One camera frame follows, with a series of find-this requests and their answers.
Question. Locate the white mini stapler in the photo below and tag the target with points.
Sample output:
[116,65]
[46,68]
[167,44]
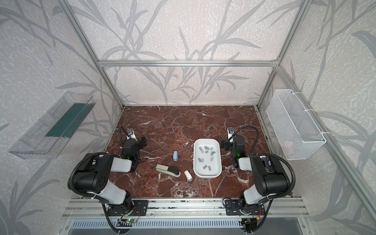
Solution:
[188,175]

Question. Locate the white wire mesh basket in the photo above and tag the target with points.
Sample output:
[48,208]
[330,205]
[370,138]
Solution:
[292,121]

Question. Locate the pink object in basket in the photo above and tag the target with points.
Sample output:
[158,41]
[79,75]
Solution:
[288,148]

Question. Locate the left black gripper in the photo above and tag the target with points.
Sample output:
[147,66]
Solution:
[136,144]

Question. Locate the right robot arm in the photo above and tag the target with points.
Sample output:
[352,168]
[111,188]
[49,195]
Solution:
[273,176]

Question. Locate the white slotted cable duct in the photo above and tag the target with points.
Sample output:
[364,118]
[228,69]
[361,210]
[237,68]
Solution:
[166,223]

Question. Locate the green circuit board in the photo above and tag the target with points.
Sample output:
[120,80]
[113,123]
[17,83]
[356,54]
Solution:
[128,221]

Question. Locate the aluminium front rail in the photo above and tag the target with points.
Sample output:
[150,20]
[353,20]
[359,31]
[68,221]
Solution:
[190,208]

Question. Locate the white plastic tray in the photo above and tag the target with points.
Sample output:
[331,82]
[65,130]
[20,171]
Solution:
[208,145]

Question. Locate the blue mini stapler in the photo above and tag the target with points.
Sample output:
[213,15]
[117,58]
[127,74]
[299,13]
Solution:
[175,156]

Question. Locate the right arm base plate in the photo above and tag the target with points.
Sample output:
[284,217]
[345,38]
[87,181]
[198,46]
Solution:
[239,207]

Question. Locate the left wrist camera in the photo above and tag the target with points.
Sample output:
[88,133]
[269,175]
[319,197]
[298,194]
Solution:
[130,134]

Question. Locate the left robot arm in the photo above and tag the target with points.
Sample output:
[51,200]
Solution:
[90,178]

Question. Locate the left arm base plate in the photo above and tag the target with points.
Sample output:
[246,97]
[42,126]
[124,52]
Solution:
[136,208]

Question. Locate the clear acrylic wall shelf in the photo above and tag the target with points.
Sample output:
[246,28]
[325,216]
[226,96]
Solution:
[50,134]

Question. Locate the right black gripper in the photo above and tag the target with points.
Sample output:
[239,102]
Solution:
[232,144]

